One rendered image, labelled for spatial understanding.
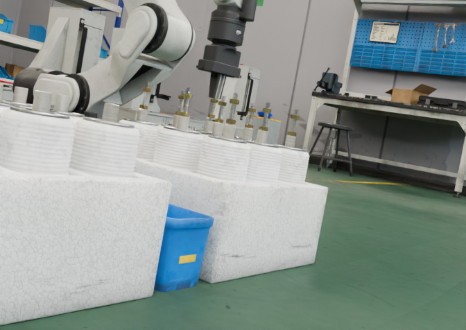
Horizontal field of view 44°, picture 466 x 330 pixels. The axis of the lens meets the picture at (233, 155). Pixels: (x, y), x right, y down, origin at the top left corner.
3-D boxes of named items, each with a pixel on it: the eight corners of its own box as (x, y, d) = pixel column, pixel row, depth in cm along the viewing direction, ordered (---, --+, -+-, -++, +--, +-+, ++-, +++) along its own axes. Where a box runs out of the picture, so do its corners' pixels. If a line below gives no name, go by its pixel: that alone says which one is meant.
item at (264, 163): (213, 224, 120) (228, 139, 119) (244, 224, 127) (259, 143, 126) (246, 236, 113) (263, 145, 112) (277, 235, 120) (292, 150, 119)
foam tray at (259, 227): (70, 229, 123) (84, 146, 122) (187, 222, 154) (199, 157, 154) (211, 284, 100) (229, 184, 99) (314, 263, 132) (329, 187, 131)
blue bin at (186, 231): (47, 244, 107) (57, 181, 107) (93, 240, 116) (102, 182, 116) (161, 294, 90) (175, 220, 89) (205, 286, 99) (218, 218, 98)
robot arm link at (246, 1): (202, 20, 139) (210, -26, 139) (225, 30, 149) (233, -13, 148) (242, 23, 134) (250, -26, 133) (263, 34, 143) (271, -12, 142)
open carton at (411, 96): (398, 108, 596) (402, 86, 595) (433, 111, 566) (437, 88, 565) (382, 103, 576) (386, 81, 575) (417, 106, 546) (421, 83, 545)
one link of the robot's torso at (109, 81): (41, 88, 180) (141, -8, 158) (90, 97, 196) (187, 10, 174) (56, 130, 175) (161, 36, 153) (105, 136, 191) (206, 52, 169)
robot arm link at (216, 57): (225, 77, 149) (233, 31, 149) (250, 79, 142) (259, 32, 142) (187, 67, 141) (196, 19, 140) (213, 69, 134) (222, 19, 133)
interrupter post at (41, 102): (26, 114, 75) (30, 89, 75) (42, 116, 77) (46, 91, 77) (37, 116, 74) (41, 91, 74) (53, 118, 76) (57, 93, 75)
